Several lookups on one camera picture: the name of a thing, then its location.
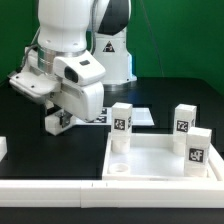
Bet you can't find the white square table top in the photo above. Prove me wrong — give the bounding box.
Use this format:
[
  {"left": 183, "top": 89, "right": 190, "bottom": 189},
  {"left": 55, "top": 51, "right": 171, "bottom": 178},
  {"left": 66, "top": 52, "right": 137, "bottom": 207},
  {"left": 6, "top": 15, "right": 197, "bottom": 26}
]
[{"left": 102, "top": 133, "right": 224, "bottom": 182}]

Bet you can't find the white block left edge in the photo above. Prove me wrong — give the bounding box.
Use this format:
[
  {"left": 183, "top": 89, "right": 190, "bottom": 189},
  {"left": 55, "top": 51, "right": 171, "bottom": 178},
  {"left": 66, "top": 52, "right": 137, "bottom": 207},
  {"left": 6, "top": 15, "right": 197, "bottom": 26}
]
[{"left": 0, "top": 137, "right": 7, "bottom": 162}]

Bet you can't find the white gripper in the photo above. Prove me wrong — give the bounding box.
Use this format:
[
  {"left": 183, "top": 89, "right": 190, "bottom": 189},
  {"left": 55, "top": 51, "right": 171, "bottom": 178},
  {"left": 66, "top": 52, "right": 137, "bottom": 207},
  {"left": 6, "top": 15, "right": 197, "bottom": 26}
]
[{"left": 10, "top": 54, "right": 105, "bottom": 128}]

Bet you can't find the white sheet with tags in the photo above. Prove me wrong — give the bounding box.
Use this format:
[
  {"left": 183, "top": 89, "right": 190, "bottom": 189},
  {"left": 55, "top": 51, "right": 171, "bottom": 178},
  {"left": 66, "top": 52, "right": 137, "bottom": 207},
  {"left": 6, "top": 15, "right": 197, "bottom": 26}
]
[{"left": 75, "top": 107, "right": 154, "bottom": 126}]

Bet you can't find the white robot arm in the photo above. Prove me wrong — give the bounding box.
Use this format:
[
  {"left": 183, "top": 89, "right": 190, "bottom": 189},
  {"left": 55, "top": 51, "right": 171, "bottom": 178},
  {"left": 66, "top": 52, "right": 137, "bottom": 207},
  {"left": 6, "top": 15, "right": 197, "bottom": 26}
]
[{"left": 9, "top": 0, "right": 136, "bottom": 130}]

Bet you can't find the white fence wall rail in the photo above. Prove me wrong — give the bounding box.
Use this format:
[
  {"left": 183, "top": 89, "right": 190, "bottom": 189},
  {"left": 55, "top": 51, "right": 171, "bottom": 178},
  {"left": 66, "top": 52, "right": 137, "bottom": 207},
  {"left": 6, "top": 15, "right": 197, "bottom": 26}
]
[{"left": 0, "top": 178, "right": 224, "bottom": 208}]

